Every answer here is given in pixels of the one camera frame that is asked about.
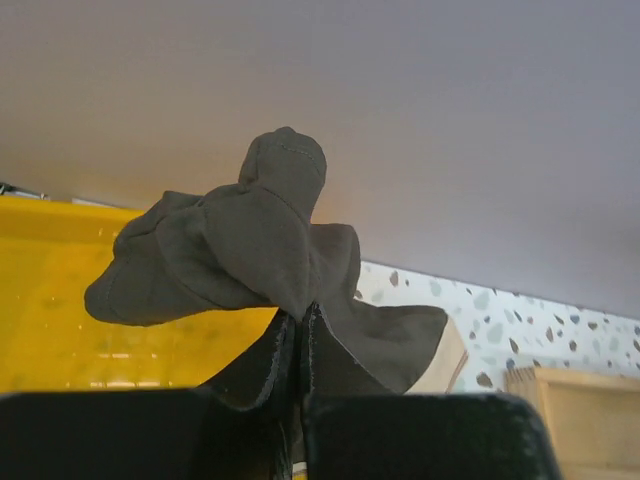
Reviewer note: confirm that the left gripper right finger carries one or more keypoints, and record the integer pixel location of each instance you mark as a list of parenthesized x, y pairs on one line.
[(354, 430)]

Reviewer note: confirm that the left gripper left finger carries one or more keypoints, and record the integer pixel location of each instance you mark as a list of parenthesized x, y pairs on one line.
[(236, 425)]

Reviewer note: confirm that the grey brown underwear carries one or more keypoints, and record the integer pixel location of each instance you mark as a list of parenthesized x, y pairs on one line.
[(253, 244)]

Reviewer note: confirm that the wooden clothes rack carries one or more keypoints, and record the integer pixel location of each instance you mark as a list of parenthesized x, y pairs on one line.
[(570, 376)]

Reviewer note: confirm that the yellow plastic tray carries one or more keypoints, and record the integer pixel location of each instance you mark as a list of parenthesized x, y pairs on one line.
[(50, 253)]

